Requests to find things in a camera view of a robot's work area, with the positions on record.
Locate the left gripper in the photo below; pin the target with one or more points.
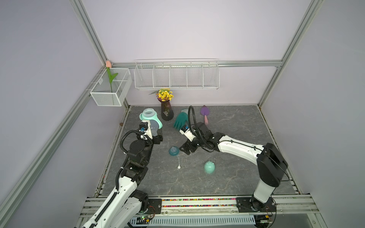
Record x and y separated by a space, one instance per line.
157 138

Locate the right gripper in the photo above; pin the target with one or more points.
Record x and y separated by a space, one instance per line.
184 149

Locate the teal bottle collar with nipple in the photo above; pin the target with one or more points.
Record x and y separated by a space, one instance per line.
174 151

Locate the clear baby bottle body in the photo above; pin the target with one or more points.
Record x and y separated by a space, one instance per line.
151 115

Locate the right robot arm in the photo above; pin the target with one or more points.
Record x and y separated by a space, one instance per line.
272 167

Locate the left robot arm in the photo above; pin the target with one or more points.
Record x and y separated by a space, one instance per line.
125 201

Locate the green garden glove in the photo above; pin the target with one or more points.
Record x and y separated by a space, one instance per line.
181 119

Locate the dark glass vase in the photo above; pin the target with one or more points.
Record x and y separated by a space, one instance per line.
166 111

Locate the mint bottle cap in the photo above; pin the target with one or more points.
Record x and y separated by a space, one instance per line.
209 167

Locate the yellow flower bouquet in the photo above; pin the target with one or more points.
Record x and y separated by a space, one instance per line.
163 94

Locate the green circuit board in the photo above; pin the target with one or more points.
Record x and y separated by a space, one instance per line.
142 220

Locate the artificial pink tulip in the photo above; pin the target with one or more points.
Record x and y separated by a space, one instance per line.
111 76

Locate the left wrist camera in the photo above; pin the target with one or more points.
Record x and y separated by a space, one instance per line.
145 130

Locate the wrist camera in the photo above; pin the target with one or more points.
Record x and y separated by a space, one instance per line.
186 131
145 130

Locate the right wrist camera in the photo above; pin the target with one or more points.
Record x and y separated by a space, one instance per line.
186 131

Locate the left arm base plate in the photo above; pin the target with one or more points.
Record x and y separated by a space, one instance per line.
152 206

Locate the white mesh wall basket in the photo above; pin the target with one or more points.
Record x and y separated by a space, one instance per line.
101 92

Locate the white wire wall shelf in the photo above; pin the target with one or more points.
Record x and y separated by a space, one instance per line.
177 74

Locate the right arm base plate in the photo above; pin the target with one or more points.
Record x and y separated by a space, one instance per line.
250 204

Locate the white ventilated cable duct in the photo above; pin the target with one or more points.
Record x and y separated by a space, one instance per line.
197 221

